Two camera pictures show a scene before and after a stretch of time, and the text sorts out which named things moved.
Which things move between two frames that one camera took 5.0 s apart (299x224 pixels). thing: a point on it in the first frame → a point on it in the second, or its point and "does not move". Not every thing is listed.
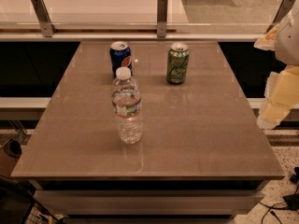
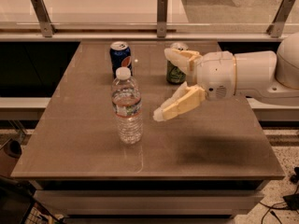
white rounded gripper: [288, 42] → [215, 74]
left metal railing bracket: [43, 16] does not move
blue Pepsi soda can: [121, 54] does not move
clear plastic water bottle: [127, 104] does not move
